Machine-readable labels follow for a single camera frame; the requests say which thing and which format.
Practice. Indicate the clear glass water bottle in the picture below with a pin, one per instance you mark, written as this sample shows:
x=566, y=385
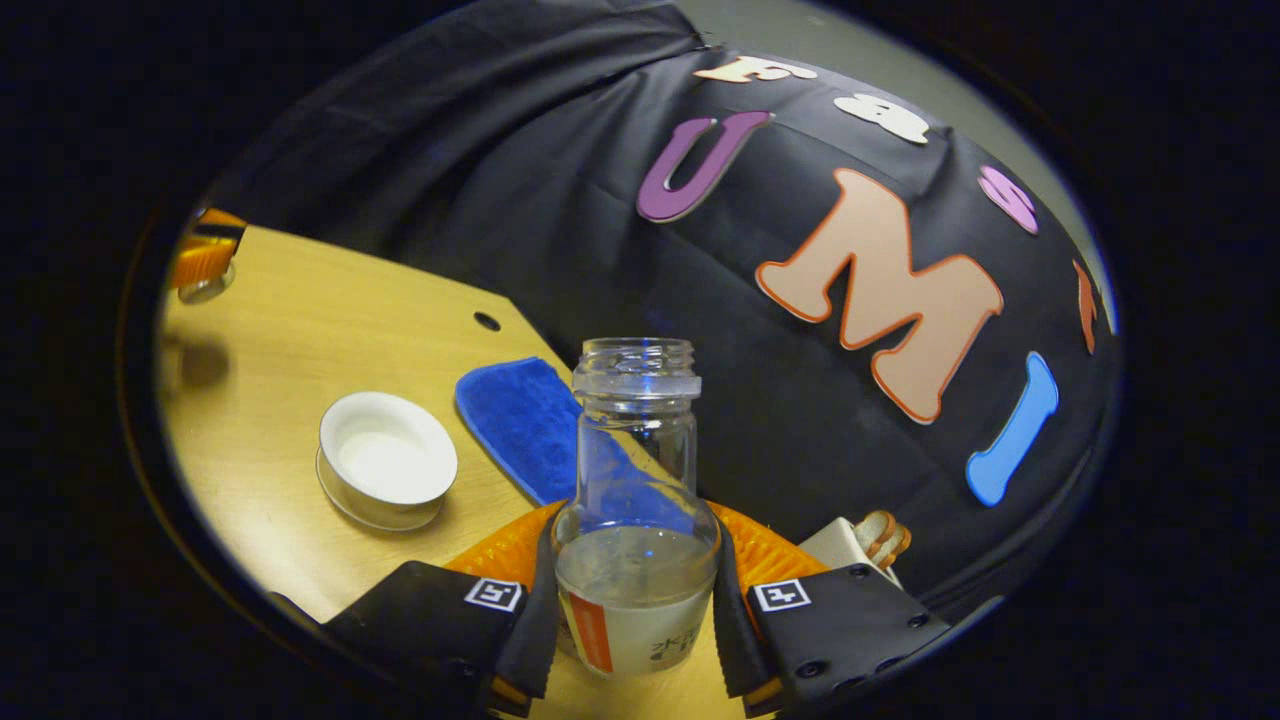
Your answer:
x=635, y=600

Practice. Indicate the black backdrop cloth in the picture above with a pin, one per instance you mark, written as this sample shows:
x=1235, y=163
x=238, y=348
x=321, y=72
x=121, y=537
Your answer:
x=800, y=450

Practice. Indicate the blue towel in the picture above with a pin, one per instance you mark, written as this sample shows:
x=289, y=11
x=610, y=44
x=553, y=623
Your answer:
x=520, y=420

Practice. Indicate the beige teacup lid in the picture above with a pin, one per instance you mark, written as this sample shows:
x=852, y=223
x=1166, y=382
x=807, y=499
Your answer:
x=205, y=292

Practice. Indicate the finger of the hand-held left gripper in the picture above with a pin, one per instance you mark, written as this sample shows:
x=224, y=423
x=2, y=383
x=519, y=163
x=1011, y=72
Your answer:
x=200, y=262
x=225, y=222

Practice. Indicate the white toaster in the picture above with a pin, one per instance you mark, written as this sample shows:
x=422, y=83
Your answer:
x=835, y=550

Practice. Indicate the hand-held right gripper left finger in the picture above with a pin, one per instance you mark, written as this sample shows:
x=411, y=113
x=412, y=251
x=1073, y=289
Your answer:
x=535, y=640

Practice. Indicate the toasted bread slice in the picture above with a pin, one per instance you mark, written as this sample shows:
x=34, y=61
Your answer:
x=900, y=545
x=872, y=535

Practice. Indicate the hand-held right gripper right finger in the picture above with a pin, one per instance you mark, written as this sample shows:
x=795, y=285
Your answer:
x=730, y=640

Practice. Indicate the beige teacup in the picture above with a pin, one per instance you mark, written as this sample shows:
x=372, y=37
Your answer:
x=385, y=450

